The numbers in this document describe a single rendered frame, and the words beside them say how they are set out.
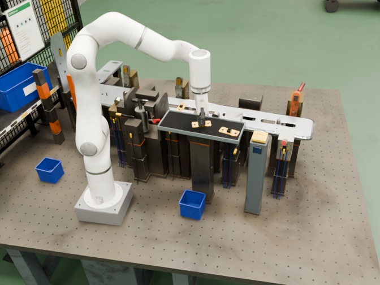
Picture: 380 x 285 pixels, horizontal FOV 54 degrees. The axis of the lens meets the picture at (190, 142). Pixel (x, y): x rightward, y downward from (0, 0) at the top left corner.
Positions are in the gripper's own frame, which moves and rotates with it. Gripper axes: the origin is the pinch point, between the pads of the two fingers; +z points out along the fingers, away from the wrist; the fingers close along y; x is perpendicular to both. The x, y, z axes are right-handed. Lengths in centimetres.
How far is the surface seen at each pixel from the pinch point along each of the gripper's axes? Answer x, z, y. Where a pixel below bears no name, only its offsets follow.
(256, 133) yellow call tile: -22.3, 2.7, -10.1
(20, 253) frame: 94, 62, -14
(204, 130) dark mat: -1.0, 2.6, -4.9
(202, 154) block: 0.5, 16.1, -4.4
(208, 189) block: -2.2, 38.4, -5.7
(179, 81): 6, 10, 53
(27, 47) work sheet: 95, -2, 88
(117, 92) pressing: 43, 19, 61
